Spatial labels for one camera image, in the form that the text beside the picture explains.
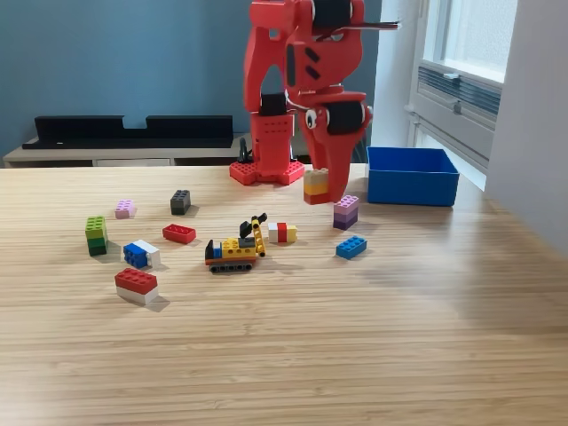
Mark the tan yellow red brick stack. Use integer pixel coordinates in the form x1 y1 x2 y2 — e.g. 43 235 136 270
303 168 331 206

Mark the white red yellow brick row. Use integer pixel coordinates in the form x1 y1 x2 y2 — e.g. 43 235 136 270
267 221 299 244

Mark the blue white brick block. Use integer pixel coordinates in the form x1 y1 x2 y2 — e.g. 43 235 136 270
122 239 162 270

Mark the red white brick stack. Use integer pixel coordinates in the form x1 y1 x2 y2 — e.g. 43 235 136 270
114 267 160 306

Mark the blue plastic bin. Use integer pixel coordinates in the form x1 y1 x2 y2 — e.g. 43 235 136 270
366 146 461 209

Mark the purple brick stack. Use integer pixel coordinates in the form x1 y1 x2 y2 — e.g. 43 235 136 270
332 194 360 231

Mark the blue brick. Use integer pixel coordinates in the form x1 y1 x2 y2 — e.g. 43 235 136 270
335 235 368 261

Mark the grey window vent grille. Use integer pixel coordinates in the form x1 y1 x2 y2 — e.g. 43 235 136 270
416 65 503 117

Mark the yellow toy digger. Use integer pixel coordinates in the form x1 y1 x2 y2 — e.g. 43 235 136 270
203 212 269 274

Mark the dark grey brick stack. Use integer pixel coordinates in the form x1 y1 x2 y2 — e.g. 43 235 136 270
170 189 193 217

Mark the red flat brick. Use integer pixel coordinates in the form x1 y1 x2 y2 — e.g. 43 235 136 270
162 223 197 245

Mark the green brick stack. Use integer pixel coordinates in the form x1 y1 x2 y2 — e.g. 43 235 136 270
84 215 109 257

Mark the pale wooden sideboard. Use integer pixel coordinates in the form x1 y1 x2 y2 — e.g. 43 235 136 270
2 130 332 169

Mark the thin robot motor cable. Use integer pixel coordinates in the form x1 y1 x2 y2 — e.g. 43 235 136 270
354 19 403 33

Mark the white window frame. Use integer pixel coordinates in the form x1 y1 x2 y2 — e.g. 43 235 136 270
416 0 520 85

